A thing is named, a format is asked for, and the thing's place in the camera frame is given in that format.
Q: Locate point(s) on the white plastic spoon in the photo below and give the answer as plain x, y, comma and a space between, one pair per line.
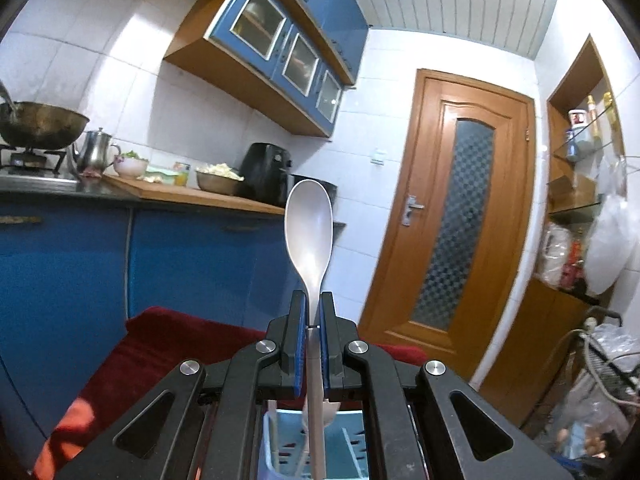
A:
307, 230

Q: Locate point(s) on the metal spatula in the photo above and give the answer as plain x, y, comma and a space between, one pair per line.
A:
5, 97

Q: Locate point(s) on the gas stove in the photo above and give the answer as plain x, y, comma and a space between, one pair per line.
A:
30, 160

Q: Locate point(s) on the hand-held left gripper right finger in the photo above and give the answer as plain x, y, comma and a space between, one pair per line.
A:
326, 345

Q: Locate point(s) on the black air fryer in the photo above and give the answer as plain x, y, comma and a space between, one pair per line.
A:
262, 170

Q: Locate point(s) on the white plastic bag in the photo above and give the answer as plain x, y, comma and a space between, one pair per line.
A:
607, 250

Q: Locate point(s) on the red and white mug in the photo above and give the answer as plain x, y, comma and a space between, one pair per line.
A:
577, 119

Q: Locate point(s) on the blue wall cabinet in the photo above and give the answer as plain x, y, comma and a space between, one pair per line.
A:
280, 25

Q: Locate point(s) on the large black wok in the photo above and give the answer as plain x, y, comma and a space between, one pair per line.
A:
42, 125

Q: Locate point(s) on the small jar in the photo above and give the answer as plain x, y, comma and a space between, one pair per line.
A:
181, 175

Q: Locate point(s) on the wooden door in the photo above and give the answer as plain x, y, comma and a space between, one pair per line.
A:
400, 270

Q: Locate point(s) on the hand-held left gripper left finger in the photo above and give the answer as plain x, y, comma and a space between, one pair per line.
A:
299, 345

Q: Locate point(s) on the white bowl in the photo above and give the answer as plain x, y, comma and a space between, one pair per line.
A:
130, 167

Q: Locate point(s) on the metal bowl of food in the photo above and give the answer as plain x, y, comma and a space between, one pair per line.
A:
217, 182

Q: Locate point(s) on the dark rice cooker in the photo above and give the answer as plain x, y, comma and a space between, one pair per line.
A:
331, 191

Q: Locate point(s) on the cardboard box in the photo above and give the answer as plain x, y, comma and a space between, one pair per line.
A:
575, 192

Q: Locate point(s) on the red floral blanket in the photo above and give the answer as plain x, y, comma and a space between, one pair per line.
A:
140, 355

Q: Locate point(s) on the wooden wall shelf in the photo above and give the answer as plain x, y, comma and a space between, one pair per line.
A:
540, 340

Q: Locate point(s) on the pale blue cup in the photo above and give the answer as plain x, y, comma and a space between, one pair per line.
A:
572, 145

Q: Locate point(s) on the wooden cutting board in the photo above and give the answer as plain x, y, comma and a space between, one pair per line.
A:
165, 191

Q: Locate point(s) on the wall switch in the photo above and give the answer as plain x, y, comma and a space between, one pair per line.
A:
378, 156

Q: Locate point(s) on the light blue utensil box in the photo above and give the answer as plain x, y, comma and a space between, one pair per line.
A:
350, 440

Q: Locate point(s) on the steel kettle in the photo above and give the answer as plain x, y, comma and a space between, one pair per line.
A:
95, 152

